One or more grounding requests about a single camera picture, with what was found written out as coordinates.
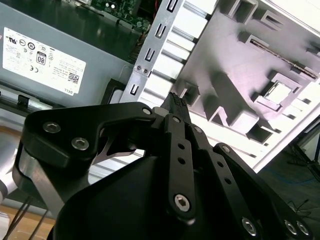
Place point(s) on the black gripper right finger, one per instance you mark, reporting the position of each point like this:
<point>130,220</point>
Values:
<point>235,196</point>

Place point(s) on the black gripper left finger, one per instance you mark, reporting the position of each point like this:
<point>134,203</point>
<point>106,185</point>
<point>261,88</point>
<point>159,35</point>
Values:
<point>75,120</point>

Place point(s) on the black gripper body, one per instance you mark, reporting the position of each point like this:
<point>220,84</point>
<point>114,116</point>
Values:
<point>120,205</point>

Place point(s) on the silver CPU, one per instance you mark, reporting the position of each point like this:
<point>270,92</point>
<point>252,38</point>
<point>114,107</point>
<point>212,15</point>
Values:
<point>277,93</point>

